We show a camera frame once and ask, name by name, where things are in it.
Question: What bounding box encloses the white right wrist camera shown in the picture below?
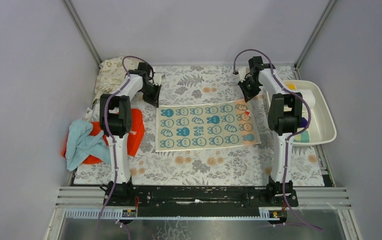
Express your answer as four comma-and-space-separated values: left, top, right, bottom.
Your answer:
238, 67, 250, 82

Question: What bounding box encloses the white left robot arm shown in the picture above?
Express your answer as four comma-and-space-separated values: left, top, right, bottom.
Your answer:
99, 59, 161, 197

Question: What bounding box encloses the cream leaf print towel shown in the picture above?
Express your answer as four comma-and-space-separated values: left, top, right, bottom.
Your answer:
92, 56, 140, 103

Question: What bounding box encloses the purple rolled towel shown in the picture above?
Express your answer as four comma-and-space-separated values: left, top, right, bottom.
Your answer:
299, 117, 311, 129

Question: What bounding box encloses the orange red towel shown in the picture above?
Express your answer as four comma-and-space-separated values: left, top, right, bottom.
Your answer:
61, 108, 145, 157

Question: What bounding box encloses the yellow rolled towel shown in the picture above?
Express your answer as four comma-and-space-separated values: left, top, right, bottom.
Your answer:
286, 84, 297, 90

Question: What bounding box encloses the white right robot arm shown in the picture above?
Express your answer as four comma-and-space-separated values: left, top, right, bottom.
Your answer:
238, 56, 303, 198

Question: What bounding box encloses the teal bunny pattern towel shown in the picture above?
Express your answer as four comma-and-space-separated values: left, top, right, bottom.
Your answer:
155, 99, 261, 152

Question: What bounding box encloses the white rolled towel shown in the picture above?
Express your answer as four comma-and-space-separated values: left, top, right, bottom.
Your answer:
300, 89, 316, 108

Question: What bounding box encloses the light blue towel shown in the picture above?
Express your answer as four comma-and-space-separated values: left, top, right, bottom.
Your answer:
62, 119, 111, 172

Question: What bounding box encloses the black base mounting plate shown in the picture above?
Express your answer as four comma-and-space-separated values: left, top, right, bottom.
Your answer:
100, 185, 299, 214

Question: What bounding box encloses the pale green rolled towel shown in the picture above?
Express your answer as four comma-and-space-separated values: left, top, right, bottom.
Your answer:
294, 129, 310, 143

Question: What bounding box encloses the white plastic tray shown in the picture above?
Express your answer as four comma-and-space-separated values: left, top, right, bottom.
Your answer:
282, 80, 337, 147

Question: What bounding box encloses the floral pattern table mat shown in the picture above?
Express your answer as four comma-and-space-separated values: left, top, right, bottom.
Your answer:
72, 64, 326, 187

